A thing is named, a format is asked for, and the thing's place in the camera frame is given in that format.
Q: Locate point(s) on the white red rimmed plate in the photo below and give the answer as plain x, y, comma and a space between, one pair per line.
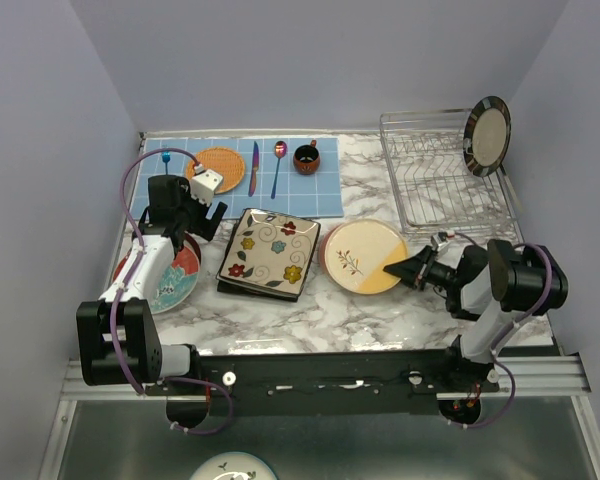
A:
163, 286

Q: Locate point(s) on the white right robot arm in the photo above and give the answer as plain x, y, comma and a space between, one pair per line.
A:
499, 287

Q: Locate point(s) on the iridescent spoon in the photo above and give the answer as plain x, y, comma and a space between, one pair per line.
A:
280, 151

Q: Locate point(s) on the aluminium frame rail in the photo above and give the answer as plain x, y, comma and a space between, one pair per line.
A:
545, 376

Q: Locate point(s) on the cream square dark-rimmed plate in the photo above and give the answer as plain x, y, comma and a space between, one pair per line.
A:
269, 250

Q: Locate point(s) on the blue grid placemat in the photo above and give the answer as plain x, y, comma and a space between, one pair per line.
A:
308, 196

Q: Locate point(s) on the iridescent knife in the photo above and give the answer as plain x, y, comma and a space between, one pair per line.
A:
254, 169

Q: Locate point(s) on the blue fork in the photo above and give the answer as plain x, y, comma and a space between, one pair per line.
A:
166, 158

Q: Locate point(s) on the red rimmed round plate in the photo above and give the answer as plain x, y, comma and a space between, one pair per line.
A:
193, 245

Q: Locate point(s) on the yellow round plate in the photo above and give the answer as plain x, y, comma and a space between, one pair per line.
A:
358, 250

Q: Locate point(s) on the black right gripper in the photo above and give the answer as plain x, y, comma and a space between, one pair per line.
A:
414, 270

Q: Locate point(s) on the orange black mug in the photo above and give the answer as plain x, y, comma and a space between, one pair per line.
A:
306, 158

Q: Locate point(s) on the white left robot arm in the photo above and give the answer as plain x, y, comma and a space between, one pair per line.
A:
118, 340

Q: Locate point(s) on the wire dish rack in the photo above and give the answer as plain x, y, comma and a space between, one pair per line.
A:
432, 187

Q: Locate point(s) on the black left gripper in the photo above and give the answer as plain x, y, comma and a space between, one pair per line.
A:
202, 228

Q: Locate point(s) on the woven wicker round trivet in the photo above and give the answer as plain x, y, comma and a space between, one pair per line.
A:
224, 161

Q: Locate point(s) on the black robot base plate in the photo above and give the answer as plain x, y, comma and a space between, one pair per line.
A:
398, 381

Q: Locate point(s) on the white floral plate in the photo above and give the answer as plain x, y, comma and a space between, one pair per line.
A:
234, 466

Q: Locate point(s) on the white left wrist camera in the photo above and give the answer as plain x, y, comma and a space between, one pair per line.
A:
203, 186

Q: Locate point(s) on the dark olive round plate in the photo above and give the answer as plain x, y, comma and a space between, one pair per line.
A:
486, 136

